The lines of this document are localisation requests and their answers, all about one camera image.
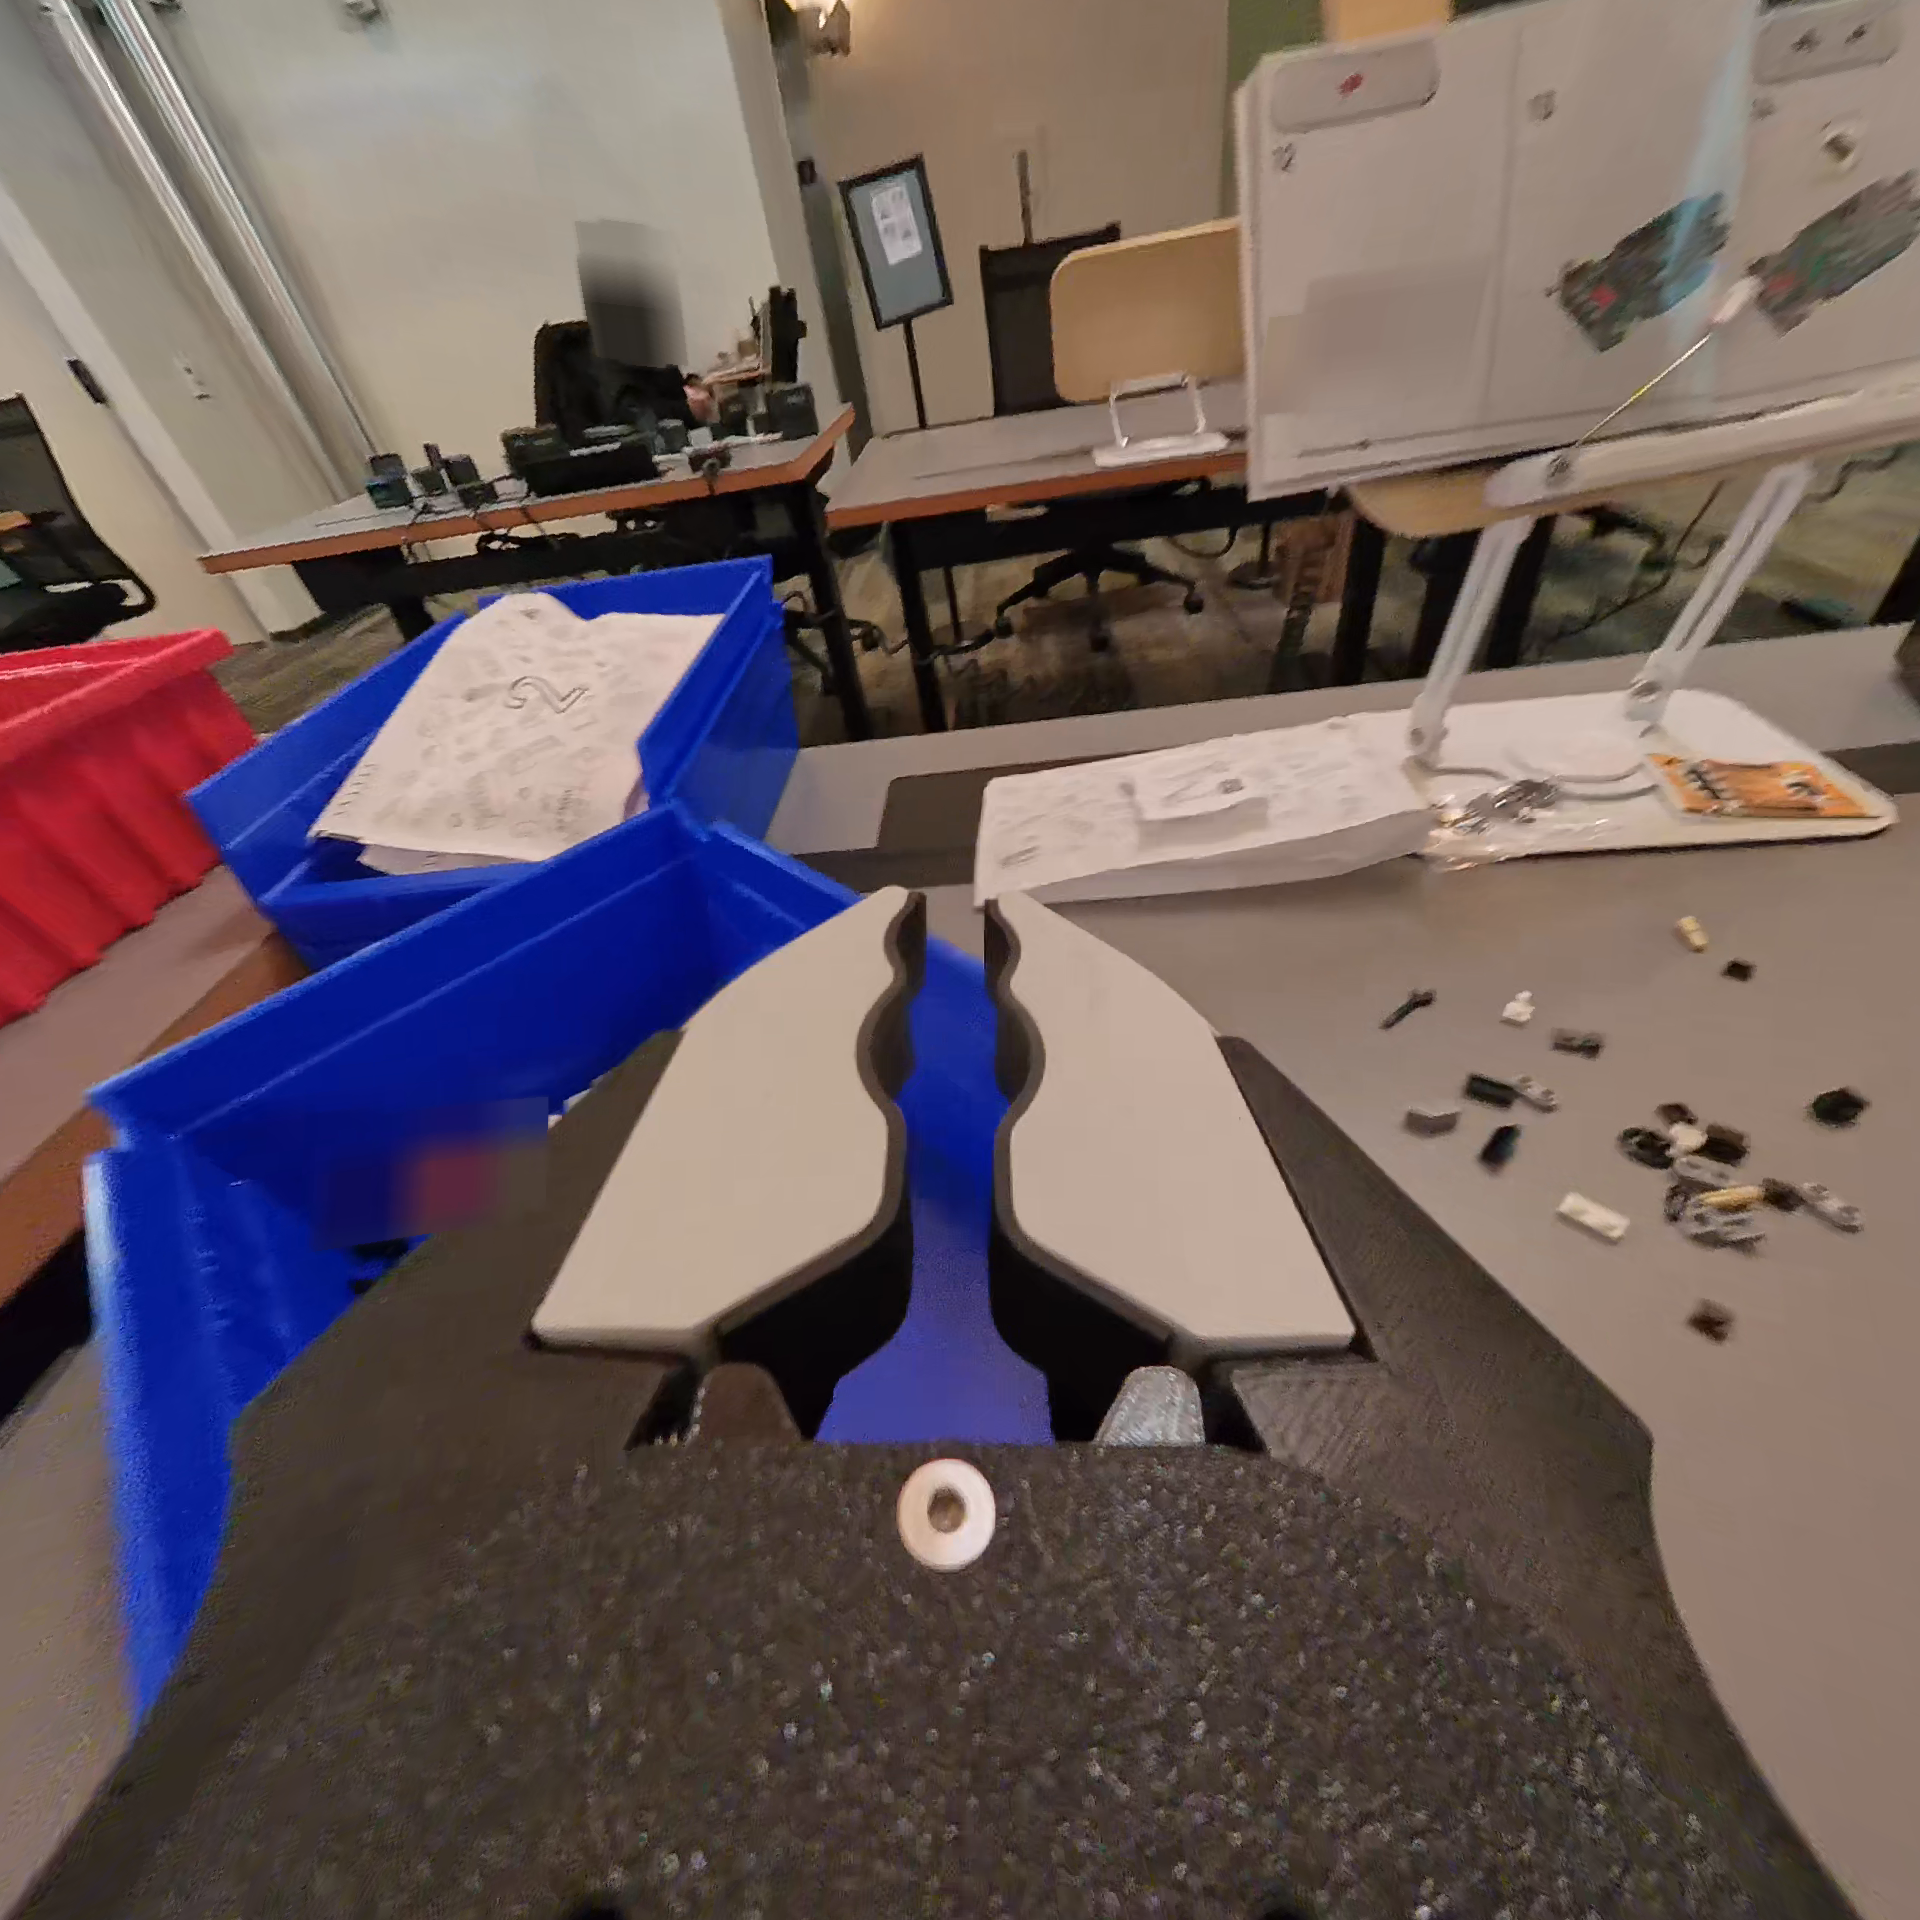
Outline black bag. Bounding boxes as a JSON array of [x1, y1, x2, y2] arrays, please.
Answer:
[[533, 317, 701, 437]]

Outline framed sign on stand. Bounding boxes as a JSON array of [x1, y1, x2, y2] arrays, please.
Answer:
[[836, 154, 958, 437]]

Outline clear bag of dark parts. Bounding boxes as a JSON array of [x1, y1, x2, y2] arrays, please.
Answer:
[[1425, 771, 1571, 863]]

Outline orange sticker sheet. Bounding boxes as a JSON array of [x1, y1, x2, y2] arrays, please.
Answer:
[[1645, 749, 1878, 822]]

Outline pile of small brick pieces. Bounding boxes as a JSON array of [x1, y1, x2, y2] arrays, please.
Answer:
[[1381, 982, 1871, 1253]]

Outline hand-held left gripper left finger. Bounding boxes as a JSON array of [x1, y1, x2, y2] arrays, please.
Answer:
[[528, 884, 931, 1356]]

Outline open instruction booklet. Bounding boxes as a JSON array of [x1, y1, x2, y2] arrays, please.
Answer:
[[1232, 0, 1920, 504]]

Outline black electronic devices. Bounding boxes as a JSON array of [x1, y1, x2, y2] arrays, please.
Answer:
[[366, 382, 821, 498]]

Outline red plastic bin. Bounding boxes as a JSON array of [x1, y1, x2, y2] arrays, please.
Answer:
[[0, 629, 261, 1030]]

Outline blue plastic storage bin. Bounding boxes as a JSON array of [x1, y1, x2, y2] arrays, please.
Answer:
[[186, 554, 800, 970], [83, 846, 1052, 1727]]

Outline grey desk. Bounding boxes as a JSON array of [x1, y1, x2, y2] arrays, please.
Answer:
[[0, 622, 1920, 1920]]

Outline black office chair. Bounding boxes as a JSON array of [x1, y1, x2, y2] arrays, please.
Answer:
[[979, 224, 1207, 654]]

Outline white printed paper bag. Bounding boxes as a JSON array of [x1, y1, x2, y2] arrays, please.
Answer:
[[307, 592, 730, 879], [973, 719, 1435, 909]]

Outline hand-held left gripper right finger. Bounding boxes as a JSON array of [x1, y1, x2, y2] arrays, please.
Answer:
[[983, 887, 1360, 1351]]

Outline black mesh chair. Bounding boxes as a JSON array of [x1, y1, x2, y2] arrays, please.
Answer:
[[0, 391, 157, 650]]

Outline wood-edged office table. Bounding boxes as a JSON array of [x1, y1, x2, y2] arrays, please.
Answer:
[[198, 402, 860, 738], [825, 382, 1503, 738]]

